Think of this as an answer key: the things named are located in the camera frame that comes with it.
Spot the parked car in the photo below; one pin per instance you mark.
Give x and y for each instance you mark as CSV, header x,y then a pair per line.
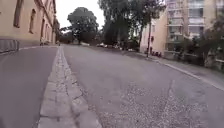
x,y
100,45

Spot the grey asphalt road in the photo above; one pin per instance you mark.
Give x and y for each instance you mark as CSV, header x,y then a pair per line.
x,y
133,83

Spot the pole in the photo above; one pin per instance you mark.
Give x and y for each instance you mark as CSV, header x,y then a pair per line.
x,y
148,40

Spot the tall green trees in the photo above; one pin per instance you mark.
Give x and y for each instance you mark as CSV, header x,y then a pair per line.
x,y
123,20

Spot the large dark green tree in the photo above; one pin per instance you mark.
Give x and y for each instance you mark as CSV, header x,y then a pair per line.
x,y
82,23

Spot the pale stone kerb strip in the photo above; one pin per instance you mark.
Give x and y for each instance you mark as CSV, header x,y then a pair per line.
x,y
60,100

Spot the tall building with balconies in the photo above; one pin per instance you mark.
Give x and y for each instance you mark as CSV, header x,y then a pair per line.
x,y
181,23

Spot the grey pavement with kerb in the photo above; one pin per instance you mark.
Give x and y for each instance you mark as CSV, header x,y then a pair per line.
x,y
200,71

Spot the grey asphalt pavement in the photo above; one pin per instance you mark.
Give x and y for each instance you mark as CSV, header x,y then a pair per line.
x,y
23,80

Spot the bushes behind fence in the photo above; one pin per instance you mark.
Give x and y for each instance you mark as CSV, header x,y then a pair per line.
x,y
206,46

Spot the beige building with arched windows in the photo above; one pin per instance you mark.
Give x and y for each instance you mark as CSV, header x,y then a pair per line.
x,y
25,20

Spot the low grey wall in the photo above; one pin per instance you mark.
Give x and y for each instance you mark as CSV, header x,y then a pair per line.
x,y
8,45

